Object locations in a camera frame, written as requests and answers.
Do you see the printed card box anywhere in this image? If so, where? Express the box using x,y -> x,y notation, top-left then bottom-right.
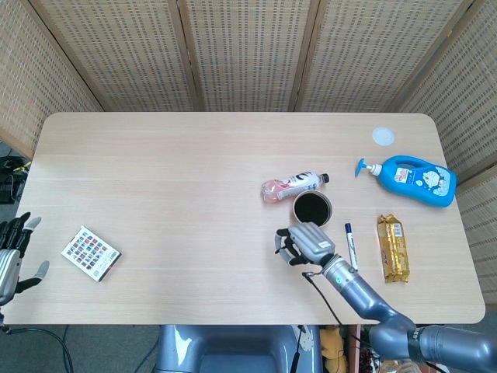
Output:
61,225 -> 123,283

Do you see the cluttered wooden crate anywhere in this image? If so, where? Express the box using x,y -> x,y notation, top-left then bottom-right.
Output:
347,324 -> 412,373

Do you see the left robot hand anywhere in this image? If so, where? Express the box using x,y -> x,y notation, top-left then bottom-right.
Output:
0,211 -> 50,306

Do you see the blue whiteboard marker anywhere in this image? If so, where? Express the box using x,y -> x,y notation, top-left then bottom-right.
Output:
343,222 -> 360,272

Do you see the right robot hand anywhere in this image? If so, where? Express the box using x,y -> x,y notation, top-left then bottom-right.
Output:
274,221 -> 336,267

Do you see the blue pump soap bottle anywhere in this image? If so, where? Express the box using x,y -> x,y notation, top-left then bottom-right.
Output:
353,155 -> 458,209

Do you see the white round table disc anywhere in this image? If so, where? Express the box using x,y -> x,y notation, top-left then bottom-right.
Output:
371,127 -> 396,147

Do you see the pink drink bottle black cap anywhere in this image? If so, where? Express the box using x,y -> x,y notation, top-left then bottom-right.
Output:
260,172 -> 331,204

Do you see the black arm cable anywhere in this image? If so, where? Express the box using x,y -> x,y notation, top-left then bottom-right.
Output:
302,271 -> 343,326

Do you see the grey robot torso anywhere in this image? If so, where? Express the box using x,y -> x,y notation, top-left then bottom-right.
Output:
155,325 -> 323,373

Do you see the yellow soft object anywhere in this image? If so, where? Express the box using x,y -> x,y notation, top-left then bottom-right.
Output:
321,326 -> 349,373

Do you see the gold snack packet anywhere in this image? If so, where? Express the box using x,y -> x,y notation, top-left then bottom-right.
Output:
376,213 -> 411,284

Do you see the black equipment on floor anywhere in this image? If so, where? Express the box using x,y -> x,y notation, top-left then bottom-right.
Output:
0,155 -> 32,205

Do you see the black floor cable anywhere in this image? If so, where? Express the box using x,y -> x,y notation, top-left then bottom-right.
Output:
0,325 -> 75,373

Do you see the woven folding screen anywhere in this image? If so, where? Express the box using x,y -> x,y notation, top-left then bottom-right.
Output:
0,0 -> 497,300

